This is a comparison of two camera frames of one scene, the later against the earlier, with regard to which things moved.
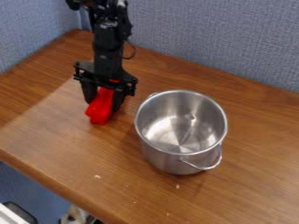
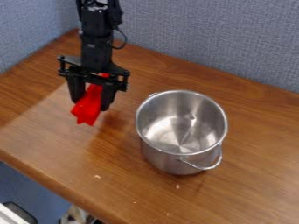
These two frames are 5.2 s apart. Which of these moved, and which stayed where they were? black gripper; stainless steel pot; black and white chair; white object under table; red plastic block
Moved: black gripper; red plastic block
Stayed: white object under table; stainless steel pot; black and white chair
